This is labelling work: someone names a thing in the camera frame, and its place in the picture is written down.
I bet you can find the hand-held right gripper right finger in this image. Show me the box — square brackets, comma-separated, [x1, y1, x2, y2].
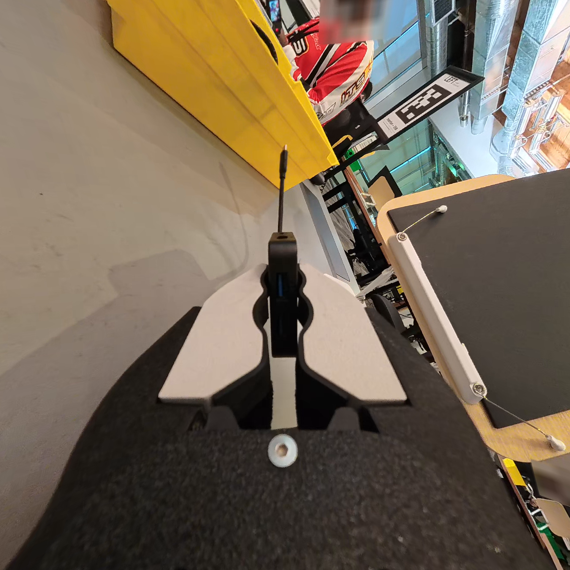
[296, 263, 408, 429]

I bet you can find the black office chair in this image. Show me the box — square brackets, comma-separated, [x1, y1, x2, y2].
[349, 225, 388, 279]

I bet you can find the wooden book stand black pad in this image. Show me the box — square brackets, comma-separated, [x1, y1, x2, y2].
[323, 169, 570, 464]

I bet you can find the black adapter hub with cable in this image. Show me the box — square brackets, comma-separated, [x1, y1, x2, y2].
[267, 145, 299, 358]

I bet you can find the foil wrapped ventilation duct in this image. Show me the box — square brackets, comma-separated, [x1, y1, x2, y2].
[490, 0, 570, 176]

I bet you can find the yellow plastic bin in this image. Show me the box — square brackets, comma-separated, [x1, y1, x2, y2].
[106, 0, 339, 191]

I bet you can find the grey mouse pad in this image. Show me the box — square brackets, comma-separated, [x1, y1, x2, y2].
[299, 179, 359, 283]

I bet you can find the brown wooden table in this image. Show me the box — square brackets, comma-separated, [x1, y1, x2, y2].
[343, 167, 388, 268]

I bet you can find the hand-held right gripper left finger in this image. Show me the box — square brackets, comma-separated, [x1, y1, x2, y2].
[158, 264, 271, 429]

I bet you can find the tan wooden chair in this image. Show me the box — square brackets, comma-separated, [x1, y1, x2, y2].
[367, 167, 403, 210]

